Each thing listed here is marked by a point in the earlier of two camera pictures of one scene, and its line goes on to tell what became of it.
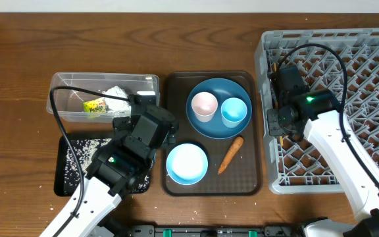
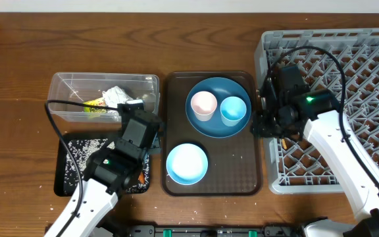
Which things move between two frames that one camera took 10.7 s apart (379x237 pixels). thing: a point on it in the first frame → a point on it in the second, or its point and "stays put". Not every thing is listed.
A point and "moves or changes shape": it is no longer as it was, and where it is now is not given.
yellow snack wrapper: (97, 105) stays put
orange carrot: (237, 144) moves or changes shape
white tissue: (116, 105) stays put
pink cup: (204, 105) stays put
